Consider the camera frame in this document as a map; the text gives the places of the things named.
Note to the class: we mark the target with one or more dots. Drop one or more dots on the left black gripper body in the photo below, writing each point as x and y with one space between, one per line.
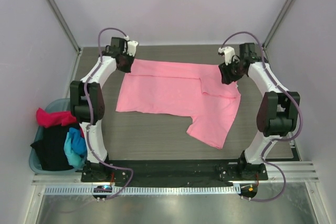
128 62

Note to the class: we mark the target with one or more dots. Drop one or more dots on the light pink t-shirt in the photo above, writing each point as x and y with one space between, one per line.
182 89

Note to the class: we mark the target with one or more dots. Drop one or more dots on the black t-shirt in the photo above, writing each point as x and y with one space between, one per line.
50 148

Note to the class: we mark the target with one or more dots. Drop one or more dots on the white slotted cable duct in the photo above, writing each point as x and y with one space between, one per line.
104 190

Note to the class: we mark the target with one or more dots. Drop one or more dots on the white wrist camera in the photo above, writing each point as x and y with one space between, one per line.
227 53
130 46

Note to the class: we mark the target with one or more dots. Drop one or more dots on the right aluminium frame post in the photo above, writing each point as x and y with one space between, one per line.
279 19

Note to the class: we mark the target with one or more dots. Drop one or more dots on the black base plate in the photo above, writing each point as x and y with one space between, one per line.
177 173

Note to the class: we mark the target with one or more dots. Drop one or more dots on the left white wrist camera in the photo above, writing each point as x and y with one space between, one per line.
130 46

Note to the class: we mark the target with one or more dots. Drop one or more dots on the aluminium frame post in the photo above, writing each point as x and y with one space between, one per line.
279 19
61 20

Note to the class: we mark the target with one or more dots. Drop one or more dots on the blue t-shirt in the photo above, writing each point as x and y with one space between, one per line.
75 148

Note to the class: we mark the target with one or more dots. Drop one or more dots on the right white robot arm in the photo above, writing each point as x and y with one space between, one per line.
277 115

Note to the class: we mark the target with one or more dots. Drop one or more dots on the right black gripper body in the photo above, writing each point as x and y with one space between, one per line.
228 73

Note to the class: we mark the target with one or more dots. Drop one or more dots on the aluminium front rail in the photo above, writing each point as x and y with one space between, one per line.
302 171

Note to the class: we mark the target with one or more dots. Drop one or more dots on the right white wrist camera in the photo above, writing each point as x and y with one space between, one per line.
227 53

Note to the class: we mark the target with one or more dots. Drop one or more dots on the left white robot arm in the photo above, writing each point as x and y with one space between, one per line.
87 102

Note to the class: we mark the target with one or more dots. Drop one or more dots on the left aluminium frame post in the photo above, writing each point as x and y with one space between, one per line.
61 20

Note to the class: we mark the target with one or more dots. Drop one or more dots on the magenta t-shirt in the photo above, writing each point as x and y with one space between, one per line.
61 118

